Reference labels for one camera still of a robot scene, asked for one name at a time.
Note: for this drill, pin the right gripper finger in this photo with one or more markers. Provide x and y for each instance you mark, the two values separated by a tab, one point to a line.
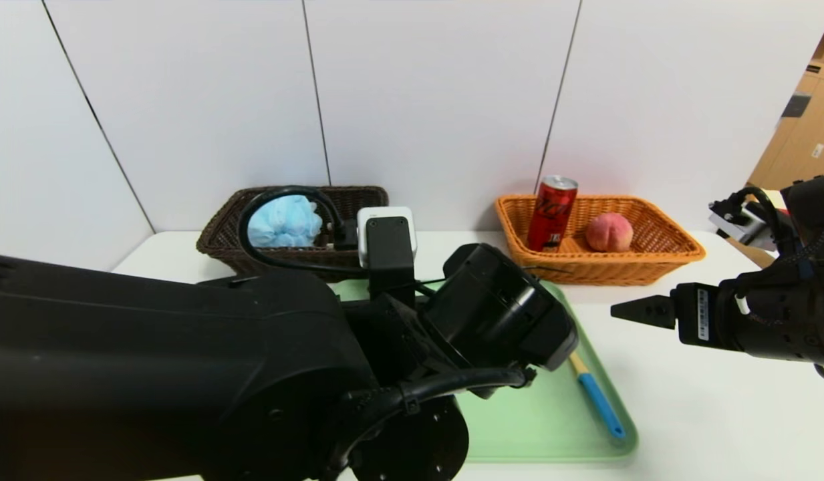
652	312

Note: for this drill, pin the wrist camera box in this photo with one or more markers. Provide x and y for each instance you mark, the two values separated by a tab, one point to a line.
736	224
362	234

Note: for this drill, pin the light blue mesh bath pouf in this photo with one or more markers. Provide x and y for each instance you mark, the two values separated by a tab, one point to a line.
285	224

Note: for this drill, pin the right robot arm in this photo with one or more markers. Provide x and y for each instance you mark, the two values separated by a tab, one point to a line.
819	200

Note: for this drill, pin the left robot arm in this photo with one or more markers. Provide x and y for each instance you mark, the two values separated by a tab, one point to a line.
151	374

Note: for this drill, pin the light green plastic tray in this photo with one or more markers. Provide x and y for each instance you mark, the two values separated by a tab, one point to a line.
552	427

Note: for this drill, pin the peach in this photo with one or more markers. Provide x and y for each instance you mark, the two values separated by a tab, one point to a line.
609	232

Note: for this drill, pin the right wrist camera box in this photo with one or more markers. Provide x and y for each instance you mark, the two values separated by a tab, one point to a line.
736	224

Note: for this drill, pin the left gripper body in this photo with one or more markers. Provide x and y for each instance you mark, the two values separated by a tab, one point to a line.
391	334

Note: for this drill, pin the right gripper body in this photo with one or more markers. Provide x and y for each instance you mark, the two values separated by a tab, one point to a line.
752	324

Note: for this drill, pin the light wooden cabinet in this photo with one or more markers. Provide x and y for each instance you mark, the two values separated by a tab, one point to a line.
812	133

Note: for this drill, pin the dark grey cabinet plate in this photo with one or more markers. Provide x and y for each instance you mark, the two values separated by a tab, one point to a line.
796	105

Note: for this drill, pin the orange wicker basket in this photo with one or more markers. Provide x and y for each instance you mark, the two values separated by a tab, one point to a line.
612	267

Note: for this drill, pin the dark brown wicker basket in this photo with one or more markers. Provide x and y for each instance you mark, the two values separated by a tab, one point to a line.
218	240

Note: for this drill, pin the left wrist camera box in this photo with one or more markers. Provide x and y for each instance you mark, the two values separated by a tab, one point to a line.
362	234

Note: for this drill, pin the red cola can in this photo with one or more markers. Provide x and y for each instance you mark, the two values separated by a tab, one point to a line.
552	214

